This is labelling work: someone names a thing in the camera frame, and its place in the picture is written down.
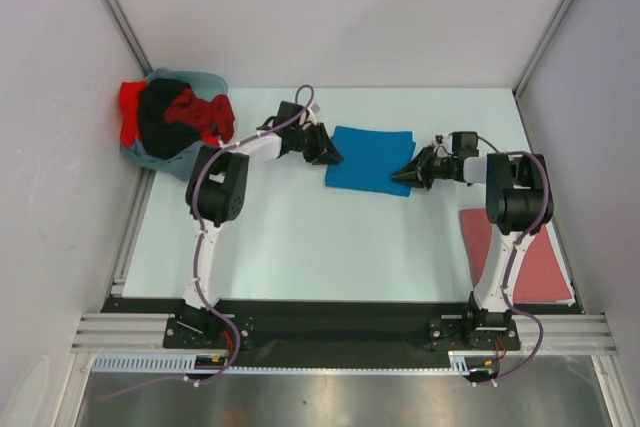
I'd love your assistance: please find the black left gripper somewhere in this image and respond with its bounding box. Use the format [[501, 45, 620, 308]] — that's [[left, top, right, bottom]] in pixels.
[[291, 123, 344, 166]]

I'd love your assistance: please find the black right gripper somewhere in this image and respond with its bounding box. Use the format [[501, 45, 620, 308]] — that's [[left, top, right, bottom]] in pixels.
[[392, 145, 456, 190]]

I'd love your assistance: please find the blue t-shirt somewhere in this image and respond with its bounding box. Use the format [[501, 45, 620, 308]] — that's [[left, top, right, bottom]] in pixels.
[[325, 126, 416, 197]]

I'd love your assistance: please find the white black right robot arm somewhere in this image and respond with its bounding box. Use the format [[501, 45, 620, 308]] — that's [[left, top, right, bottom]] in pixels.
[[391, 131, 553, 349]]

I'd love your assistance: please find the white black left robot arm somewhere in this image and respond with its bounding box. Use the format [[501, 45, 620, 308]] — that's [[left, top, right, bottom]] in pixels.
[[175, 101, 343, 347]]

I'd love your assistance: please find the dark red t-shirt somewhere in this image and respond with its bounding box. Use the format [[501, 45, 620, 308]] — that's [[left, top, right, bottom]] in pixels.
[[164, 88, 235, 144]]

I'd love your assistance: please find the grey plastic basket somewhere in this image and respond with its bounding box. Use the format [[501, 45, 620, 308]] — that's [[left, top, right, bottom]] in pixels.
[[119, 69, 228, 170]]

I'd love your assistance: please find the grey t-shirt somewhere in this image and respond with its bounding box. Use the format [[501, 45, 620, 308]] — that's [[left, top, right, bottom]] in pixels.
[[142, 141, 207, 182]]

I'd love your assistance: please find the folded pink t-shirt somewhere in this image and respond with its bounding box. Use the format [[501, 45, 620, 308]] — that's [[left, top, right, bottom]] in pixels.
[[459, 208, 575, 305]]

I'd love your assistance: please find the black t-shirt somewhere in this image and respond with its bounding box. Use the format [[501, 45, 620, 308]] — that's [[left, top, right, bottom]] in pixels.
[[137, 78, 201, 160]]

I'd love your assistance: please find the bright red t-shirt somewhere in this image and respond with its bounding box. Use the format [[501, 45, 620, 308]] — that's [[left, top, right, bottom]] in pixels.
[[118, 80, 147, 148]]

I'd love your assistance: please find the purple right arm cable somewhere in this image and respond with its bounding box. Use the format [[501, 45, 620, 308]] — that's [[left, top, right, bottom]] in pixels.
[[449, 131, 551, 321]]

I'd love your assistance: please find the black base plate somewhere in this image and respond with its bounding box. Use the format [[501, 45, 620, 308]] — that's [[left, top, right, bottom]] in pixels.
[[101, 296, 582, 370]]

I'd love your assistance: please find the aluminium front rail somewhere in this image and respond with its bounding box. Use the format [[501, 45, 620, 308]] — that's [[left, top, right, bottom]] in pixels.
[[72, 313, 617, 356]]

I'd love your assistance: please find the aluminium corner post left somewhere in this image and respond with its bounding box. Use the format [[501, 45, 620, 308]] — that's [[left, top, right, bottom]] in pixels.
[[101, 0, 153, 75]]

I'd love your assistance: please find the aluminium corner post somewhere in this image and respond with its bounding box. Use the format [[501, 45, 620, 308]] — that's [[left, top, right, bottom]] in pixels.
[[101, 0, 153, 75], [512, 0, 577, 102]]

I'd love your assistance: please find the aluminium corner post right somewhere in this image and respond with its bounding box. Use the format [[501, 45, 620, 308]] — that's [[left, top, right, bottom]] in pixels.
[[512, 0, 577, 102]]

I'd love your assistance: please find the white slotted cable duct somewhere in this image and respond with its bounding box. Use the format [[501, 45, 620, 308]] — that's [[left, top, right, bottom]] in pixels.
[[93, 353, 497, 376]]

